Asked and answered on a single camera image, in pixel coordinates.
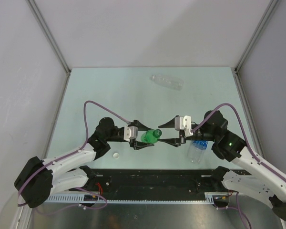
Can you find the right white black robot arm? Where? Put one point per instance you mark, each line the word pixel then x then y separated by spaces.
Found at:
pixel 268 183

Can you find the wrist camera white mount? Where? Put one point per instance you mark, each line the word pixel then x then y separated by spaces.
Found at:
pixel 183 123
pixel 130 133

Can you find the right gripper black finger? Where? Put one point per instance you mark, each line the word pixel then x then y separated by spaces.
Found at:
pixel 171 141
pixel 169 124

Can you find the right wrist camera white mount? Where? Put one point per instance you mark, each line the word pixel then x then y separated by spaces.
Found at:
pixel 183 123

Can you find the clear bottle with blue label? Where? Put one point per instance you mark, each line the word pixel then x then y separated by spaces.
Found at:
pixel 196 151

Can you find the green bottle cap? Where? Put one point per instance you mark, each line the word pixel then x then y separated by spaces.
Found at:
pixel 157 133

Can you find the white bottle cap front left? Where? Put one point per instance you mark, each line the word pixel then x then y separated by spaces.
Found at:
pixel 116 155

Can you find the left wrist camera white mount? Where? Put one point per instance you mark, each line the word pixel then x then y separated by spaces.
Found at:
pixel 130 133

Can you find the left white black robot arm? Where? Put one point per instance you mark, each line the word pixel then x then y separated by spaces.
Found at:
pixel 40 178

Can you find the left aluminium frame post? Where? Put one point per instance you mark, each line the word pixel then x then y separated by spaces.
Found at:
pixel 48 34

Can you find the right aluminium frame post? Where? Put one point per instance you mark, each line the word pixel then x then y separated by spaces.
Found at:
pixel 266 17

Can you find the aluminium frame post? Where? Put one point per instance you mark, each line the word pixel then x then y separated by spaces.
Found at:
pixel 48 34
pixel 266 17

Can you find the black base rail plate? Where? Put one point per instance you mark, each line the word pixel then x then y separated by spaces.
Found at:
pixel 160 183

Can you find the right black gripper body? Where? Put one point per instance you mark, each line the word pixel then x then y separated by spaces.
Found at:
pixel 196 137

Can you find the grey slotted cable duct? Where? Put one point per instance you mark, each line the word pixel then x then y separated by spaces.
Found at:
pixel 85 198

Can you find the green plastic bottle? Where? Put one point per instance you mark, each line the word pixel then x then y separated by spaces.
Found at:
pixel 148 137

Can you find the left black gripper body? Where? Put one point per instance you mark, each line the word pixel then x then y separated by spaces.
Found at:
pixel 131 141

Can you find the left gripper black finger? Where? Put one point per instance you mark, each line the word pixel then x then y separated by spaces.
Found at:
pixel 140 145
pixel 140 126

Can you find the clear unlabelled plastic bottle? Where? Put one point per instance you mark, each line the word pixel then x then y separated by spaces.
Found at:
pixel 167 81

